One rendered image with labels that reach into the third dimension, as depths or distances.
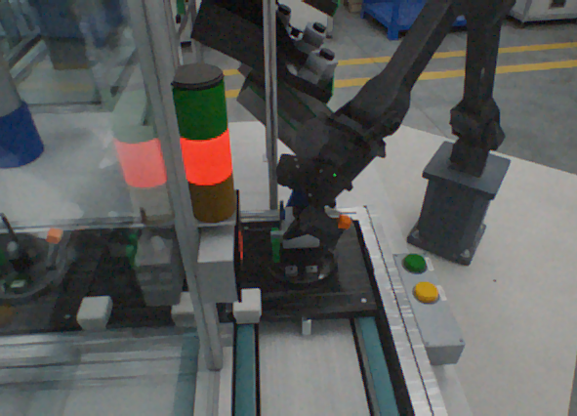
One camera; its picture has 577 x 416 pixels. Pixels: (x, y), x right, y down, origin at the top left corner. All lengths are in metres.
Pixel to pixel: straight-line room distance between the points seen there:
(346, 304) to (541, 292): 0.46
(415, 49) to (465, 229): 0.46
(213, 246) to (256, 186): 0.73
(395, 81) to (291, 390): 0.49
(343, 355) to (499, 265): 0.46
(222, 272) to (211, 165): 0.12
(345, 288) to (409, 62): 0.39
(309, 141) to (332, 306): 0.29
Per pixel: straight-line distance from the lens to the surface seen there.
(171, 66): 0.40
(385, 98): 0.66
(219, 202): 0.46
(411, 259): 0.86
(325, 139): 0.60
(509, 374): 0.91
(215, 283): 0.49
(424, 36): 0.68
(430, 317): 0.80
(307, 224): 0.65
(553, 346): 0.98
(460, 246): 1.03
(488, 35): 0.80
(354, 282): 0.81
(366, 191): 1.19
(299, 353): 0.78
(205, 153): 0.43
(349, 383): 0.75
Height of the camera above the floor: 1.57
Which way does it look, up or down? 40 degrees down
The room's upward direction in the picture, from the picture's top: straight up
